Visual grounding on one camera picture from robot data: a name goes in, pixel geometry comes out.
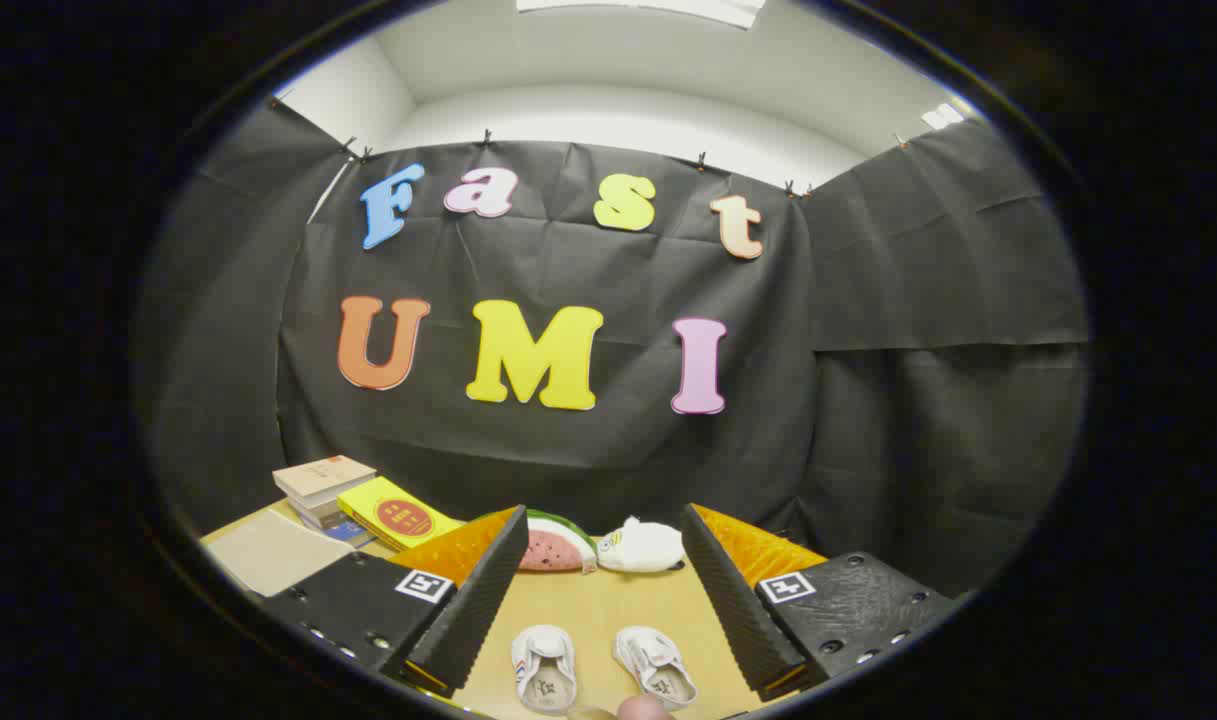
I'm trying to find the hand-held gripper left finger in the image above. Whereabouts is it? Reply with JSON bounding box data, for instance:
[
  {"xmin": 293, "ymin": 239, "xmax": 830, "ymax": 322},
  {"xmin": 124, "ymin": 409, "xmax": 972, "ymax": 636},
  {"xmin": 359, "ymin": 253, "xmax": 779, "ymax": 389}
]
[{"xmin": 258, "ymin": 505, "xmax": 531, "ymax": 699}]

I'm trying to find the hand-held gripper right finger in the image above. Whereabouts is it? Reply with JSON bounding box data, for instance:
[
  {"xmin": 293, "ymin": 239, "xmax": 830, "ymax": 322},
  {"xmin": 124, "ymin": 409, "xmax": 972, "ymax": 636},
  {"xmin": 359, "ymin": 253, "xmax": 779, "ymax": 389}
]
[{"xmin": 680, "ymin": 503, "xmax": 959, "ymax": 703}]

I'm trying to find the white plush toy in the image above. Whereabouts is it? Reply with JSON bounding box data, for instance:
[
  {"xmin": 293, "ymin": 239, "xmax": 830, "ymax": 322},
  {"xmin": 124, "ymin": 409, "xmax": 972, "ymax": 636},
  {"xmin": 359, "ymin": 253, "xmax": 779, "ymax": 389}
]
[{"xmin": 596, "ymin": 516, "xmax": 687, "ymax": 574}]

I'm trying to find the beige fabric storage box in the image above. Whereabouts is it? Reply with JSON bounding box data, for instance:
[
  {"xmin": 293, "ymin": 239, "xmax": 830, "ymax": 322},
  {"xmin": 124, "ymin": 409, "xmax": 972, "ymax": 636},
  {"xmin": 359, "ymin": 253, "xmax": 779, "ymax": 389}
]
[{"xmin": 208, "ymin": 508, "xmax": 354, "ymax": 599}]

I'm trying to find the watermelon slice plush toy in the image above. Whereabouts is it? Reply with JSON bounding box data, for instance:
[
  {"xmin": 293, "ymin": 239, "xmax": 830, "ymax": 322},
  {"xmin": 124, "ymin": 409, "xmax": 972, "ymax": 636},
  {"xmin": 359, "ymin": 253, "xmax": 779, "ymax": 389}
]
[{"xmin": 516, "ymin": 510, "xmax": 599, "ymax": 574}]

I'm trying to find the white canvas shoe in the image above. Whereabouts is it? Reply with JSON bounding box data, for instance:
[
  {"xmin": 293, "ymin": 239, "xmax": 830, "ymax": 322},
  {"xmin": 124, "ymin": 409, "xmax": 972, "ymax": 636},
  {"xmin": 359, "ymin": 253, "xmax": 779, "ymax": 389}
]
[
  {"xmin": 613, "ymin": 626, "xmax": 699, "ymax": 711},
  {"xmin": 511, "ymin": 625, "xmax": 577, "ymax": 714}
]

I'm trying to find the yellow book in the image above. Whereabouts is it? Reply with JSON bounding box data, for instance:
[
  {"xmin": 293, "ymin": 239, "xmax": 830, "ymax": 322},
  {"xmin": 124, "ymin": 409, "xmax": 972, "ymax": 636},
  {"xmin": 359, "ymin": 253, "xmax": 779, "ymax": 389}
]
[{"xmin": 336, "ymin": 476, "xmax": 466, "ymax": 553}]

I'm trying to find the grey book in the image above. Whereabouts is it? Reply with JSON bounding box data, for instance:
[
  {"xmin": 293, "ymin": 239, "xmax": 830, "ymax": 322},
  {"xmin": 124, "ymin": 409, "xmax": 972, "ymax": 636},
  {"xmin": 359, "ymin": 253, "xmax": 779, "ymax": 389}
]
[{"xmin": 288, "ymin": 495, "xmax": 344, "ymax": 529}]

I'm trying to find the ceiling light panel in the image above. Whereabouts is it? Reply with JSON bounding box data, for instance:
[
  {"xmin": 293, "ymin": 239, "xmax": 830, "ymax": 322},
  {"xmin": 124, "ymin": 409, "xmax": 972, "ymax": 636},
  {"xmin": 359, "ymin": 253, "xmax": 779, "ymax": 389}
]
[{"xmin": 516, "ymin": 0, "xmax": 766, "ymax": 29}]

